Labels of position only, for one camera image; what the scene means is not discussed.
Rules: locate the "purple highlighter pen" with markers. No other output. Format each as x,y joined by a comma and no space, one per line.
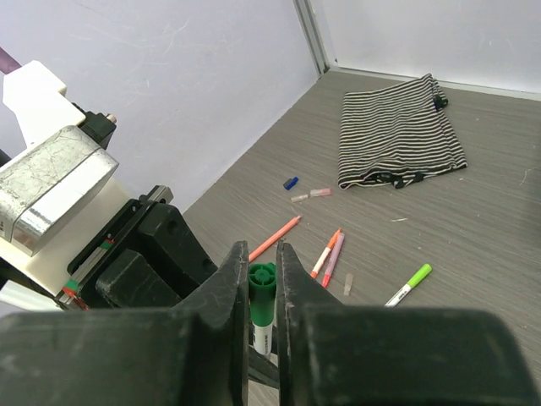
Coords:
331,265

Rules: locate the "orange highlighter pen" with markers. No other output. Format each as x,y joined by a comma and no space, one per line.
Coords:
320,262

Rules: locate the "white marker green end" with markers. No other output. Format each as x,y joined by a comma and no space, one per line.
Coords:
263,339

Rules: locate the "lime green pen cap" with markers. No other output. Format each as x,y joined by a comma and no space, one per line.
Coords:
419,275

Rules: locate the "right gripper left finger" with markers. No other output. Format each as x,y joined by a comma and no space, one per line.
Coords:
194,353

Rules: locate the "black white striped cloth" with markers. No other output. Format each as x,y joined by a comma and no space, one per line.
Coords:
397,136

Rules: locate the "white pen lime end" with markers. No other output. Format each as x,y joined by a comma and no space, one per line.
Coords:
398,296

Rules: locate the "salmon orange pen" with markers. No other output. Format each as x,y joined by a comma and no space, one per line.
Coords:
274,238

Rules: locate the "clear pink pen cap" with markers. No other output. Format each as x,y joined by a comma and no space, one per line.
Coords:
320,192

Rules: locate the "dark green pen cap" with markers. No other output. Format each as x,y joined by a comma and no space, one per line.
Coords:
262,293

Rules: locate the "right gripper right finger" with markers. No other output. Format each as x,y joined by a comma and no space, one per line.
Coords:
330,353

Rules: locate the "small clear pen cap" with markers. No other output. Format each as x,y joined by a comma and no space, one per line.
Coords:
299,198

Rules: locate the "clear orange pen cap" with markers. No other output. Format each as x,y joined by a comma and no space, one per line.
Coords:
348,284

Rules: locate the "blue pen cap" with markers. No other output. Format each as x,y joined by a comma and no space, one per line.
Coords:
290,183

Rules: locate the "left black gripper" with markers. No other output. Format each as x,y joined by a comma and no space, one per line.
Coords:
98,279

